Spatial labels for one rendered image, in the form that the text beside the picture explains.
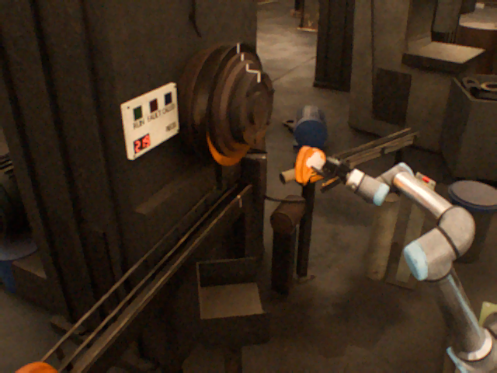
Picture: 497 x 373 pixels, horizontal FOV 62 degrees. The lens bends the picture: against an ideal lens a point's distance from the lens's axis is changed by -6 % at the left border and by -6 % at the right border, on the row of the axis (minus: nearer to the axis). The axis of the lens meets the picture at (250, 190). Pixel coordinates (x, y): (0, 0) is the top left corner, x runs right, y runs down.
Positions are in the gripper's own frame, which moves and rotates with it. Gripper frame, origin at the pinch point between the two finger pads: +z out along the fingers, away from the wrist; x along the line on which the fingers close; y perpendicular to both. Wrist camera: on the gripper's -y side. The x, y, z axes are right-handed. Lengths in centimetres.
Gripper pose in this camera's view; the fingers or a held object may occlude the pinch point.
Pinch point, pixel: (305, 160)
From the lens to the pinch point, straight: 188.6
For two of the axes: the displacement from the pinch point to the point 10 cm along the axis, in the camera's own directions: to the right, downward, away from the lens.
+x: -4.5, 4.3, -7.8
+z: -8.6, -4.6, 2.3
